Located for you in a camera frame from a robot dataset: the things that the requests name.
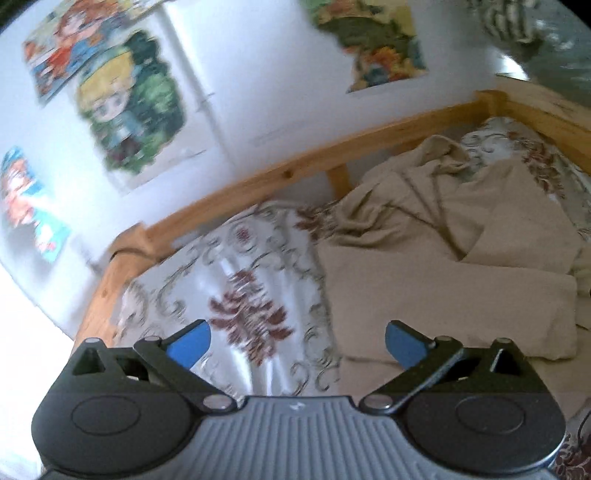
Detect red-haired cartoon wall poster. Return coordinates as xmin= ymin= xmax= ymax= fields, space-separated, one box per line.
xmin=22 ymin=0 xmax=163 ymax=108

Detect green and orange wall poster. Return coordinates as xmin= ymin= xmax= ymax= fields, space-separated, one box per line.
xmin=299 ymin=0 xmax=431 ymax=94

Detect black cable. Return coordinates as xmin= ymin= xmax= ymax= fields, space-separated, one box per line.
xmin=571 ymin=405 xmax=591 ymax=464

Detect beige pants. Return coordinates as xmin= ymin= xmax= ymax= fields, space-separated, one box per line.
xmin=313 ymin=134 xmax=585 ymax=366

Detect wooden bed frame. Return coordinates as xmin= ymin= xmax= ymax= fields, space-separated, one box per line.
xmin=73 ymin=76 xmax=591 ymax=354

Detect floral patterned bedspread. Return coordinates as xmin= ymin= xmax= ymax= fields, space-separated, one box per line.
xmin=110 ymin=115 xmax=591 ymax=480

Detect blue cartoon wall poster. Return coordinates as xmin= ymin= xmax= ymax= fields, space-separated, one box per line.
xmin=0 ymin=146 xmax=73 ymax=265

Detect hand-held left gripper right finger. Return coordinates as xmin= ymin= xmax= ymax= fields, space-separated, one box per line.
xmin=359 ymin=319 xmax=537 ymax=414

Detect striped cloth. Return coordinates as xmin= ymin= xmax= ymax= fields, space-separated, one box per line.
xmin=465 ymin=0 xmax=542 ymax=46

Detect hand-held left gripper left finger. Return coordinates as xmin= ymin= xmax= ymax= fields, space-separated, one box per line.
xmin=60 ymin=318 xmax=239 ymax=414

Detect grey-green plastic bag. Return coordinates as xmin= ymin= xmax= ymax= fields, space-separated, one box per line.
xmin=519 ymin=11 xmax=591 ymax=121

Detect blond cartoon wall poster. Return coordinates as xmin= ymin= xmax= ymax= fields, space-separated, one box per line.
xmin=74 ymin=30 xmax=209 ymax=191

